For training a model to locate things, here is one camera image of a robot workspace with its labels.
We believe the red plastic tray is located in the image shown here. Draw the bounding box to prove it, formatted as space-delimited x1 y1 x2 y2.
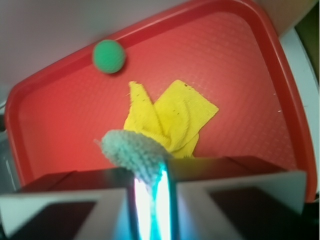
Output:
5 0 317 202

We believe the yellow cloth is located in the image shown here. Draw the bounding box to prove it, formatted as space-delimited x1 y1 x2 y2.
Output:
123 80 219 158

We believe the green textured ball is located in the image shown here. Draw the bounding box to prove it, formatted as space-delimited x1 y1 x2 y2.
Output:
92 39 126 74

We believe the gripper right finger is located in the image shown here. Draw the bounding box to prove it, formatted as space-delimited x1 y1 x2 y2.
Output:
167 156 320 240

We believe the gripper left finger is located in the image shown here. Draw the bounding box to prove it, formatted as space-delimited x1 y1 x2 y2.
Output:
0 168 137 240

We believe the light blue cloth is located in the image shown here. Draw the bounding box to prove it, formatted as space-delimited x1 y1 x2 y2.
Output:
93 129 173 191

